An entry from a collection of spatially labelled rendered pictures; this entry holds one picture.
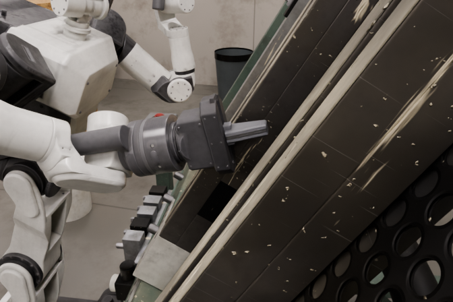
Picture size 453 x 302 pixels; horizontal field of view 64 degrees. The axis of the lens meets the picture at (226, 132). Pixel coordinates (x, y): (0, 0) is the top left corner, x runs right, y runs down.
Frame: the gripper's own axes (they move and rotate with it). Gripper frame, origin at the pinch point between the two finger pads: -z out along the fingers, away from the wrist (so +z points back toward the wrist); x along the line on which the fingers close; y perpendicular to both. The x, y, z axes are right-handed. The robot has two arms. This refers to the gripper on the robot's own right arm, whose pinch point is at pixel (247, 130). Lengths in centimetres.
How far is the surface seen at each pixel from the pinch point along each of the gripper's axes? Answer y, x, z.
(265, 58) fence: 59, -3, 0
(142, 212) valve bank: 43, -41, 47
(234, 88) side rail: 83, -18, 15
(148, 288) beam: 3.0, -32.1, 27.7
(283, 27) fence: 59, 4, -7
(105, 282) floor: 82, -106, 104
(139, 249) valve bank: 30, -45, 44
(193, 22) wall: 427, -22, 108
